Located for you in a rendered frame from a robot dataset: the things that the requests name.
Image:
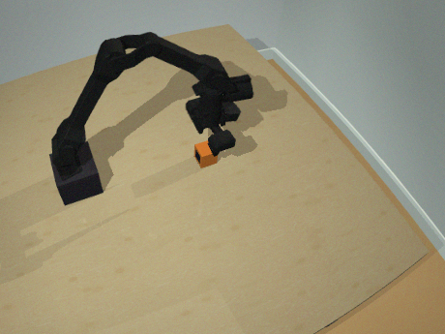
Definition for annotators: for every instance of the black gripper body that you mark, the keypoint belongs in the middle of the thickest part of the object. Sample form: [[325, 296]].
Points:
[[211, 118]]

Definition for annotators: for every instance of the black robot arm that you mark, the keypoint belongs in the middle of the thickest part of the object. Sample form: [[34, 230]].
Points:
[[215, 89]]

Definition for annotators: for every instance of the orange block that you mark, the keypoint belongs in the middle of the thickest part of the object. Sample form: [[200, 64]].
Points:
[[203, 154]]

